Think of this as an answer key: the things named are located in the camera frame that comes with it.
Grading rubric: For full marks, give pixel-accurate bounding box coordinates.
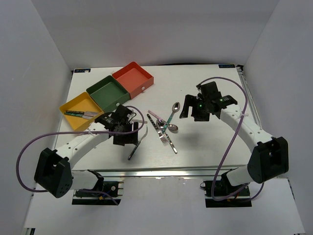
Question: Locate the pink handled fork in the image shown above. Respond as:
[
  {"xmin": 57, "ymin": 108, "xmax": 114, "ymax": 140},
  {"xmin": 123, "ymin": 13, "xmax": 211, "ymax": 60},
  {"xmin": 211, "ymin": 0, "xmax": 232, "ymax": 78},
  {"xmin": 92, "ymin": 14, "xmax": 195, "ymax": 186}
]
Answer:
[{"xmin": 132, "ymin": 119, "xmax": 147, "ymax": 124}]

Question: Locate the silver fork in pile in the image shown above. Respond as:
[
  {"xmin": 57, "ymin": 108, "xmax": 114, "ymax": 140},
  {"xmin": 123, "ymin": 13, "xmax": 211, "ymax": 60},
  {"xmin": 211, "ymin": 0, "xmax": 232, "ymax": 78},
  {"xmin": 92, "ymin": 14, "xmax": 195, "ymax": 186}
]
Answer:
[{"xmin": 156, "ymin": 123, "xmax": 168, "ymax": 144}]

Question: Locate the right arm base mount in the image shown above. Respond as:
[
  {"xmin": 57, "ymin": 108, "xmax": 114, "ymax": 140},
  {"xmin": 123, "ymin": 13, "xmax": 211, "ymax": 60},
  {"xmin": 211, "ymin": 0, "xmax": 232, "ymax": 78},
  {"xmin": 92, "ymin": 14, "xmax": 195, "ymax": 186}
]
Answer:
[{"xmin": 200, "ymin": 181, "xmax": 252, "ymax": 208}]

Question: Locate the yellow tray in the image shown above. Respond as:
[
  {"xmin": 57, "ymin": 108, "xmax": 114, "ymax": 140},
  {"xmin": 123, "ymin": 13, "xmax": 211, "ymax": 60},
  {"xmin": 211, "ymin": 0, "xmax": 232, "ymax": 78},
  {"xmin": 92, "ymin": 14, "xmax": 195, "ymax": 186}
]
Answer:
[{"xmin": 59, "ymin": 92, "xmax": 104, "ymax": 131}]

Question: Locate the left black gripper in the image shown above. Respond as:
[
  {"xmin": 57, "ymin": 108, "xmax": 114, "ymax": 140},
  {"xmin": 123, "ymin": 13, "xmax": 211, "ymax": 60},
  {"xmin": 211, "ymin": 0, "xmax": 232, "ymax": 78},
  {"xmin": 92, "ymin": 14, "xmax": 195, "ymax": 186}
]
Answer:
[{"xmin": 113, "ymin": 121, "xmax": 138, "ymax": 146}]

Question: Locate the green handled knife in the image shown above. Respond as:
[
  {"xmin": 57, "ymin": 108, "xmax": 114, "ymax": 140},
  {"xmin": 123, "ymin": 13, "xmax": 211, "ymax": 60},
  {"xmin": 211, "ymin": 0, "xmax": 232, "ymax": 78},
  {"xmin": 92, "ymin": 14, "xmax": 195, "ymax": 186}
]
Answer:
[{"xmin": 64, "ymin": 111, "xmax": 98, "ymax": 117}]

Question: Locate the silver fork bent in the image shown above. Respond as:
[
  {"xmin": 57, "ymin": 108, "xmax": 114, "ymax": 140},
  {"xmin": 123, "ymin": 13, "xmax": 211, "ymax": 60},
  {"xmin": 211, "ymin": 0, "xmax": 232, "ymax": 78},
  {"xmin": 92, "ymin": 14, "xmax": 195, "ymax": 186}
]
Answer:
[{"xmin": 127, "ymin": 126, "xmax": 148, "ymax": 161}]

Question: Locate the red tray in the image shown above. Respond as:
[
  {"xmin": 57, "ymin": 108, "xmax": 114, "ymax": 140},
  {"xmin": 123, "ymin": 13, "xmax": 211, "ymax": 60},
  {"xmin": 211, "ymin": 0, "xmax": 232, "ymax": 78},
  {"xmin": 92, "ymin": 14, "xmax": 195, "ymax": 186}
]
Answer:
[{"xmin": 112, "ymin": 62, "xmax": 154, "ymax": 99}]

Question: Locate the green tray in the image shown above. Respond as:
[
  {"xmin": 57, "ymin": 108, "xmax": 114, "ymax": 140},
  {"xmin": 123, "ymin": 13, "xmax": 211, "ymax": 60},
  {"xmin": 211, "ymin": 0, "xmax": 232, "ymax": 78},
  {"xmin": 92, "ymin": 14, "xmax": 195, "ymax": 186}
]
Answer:
[{"xmin": 86, "ymin": 75, "xmax": 131, "ymax": 113}]

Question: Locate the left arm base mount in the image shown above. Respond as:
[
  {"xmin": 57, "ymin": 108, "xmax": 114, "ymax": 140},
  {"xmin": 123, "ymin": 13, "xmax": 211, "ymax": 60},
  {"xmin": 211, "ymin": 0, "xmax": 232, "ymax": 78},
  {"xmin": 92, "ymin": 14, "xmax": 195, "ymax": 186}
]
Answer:
[{"xmin": 72, "ymin": 170, "xmax": 124, "ymax": 206}]

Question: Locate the pink handled spoon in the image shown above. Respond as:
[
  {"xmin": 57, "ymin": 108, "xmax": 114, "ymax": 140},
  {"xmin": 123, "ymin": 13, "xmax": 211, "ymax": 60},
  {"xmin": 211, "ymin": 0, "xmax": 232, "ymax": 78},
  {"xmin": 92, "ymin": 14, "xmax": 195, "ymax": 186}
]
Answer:
[{"xmin": 148, "ymin": 110, "xmax": 166, "ymax": 126}]

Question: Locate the aluminium table frame rail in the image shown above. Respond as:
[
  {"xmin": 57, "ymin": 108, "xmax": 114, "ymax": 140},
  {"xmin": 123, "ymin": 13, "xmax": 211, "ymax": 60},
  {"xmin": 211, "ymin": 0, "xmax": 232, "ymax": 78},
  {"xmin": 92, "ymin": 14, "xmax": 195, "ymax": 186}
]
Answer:
[{"xmin": 44, "ymin": 166, "xmax": 277, "ymax": 179}]

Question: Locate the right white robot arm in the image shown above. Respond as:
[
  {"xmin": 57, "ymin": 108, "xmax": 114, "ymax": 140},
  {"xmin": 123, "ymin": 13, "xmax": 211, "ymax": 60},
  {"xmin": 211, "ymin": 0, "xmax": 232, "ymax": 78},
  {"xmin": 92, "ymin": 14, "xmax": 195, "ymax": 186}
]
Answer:
[{"xmin": 179, "ymin": 81, "xmax": 289, "ymax": 197}]

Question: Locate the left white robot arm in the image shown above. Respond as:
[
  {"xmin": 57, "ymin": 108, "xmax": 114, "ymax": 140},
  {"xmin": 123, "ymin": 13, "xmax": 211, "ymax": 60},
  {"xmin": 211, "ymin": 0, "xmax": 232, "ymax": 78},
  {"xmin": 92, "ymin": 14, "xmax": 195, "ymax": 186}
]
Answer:
[{"xmin": 34, "ymin": 105, "xmax": 143, "ymax": 198}]

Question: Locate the green handled spoon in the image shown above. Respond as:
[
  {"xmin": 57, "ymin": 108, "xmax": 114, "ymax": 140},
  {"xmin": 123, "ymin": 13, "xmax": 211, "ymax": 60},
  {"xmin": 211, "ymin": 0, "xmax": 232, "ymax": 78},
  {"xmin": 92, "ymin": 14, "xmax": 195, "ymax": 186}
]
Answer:
[{"xmin": 161, "ymin": 102, "xmax": 180, "ymax": 133}]

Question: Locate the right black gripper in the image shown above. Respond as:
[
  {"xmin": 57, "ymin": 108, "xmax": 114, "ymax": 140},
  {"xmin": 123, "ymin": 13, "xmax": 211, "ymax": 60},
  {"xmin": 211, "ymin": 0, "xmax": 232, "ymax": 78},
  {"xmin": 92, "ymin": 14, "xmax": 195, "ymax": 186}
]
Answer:
[{"xmin": 179, "ymin": 94, "xmax": 210, "ymax": 122}]

